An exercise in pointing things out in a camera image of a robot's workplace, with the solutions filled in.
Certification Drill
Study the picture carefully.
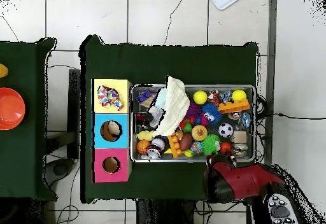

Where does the cream waffle cloth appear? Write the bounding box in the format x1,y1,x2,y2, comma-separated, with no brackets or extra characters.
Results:
152,75,190,137

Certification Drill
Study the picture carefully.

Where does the colourful dotted cloth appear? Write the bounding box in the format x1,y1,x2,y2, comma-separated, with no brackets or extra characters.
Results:
109,87,125,111
97,85,115,108

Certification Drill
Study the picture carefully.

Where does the wooden box with three holes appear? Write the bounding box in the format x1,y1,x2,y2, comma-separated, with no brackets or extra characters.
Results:
90,78,132,184

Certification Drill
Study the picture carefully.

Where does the silver mesh bin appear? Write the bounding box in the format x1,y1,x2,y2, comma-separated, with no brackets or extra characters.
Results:
130,84,256,163

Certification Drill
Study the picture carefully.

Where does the toy burger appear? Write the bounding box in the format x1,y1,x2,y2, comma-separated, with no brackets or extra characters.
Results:
191,125,208,141

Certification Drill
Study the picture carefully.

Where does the plain yellow ball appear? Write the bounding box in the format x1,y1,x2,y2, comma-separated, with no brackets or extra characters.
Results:
192,90,208,105

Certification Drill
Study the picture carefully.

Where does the blue spiky ball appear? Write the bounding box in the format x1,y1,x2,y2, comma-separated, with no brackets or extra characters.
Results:
202,102,223,125

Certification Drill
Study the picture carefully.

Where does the dark green table cloth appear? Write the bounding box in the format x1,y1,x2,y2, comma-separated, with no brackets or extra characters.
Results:
80,34,259,204

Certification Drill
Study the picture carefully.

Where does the green spiky ball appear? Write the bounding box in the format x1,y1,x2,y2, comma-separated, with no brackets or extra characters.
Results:
201,134,221,157

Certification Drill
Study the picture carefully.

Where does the black and white soccer ball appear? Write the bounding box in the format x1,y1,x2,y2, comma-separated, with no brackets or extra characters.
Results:
218,123,234,138

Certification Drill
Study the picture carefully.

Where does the orange toy brick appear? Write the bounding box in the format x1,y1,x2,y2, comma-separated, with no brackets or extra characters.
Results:
217,99,250,114

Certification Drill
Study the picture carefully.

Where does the plain orange ball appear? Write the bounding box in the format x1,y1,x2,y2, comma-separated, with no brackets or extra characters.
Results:
219,141,232,155

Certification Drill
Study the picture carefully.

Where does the yellow smiley ball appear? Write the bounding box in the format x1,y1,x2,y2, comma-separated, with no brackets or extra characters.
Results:
231,89,247,102

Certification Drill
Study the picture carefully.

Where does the wooden cube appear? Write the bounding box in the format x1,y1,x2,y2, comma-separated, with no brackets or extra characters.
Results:
230,130,248,144

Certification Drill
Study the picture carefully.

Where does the white tray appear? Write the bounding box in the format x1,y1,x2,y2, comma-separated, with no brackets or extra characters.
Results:
208,0,244,11

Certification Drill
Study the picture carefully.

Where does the neighbouring green cloth table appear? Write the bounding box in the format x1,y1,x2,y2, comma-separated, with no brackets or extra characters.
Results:
0,37,58,200

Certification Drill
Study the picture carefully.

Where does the orange plastic bowl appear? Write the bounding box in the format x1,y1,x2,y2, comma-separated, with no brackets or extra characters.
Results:
0,87,26,130

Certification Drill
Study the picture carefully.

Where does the black cable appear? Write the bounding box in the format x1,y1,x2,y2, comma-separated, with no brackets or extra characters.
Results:
254,111,326,121

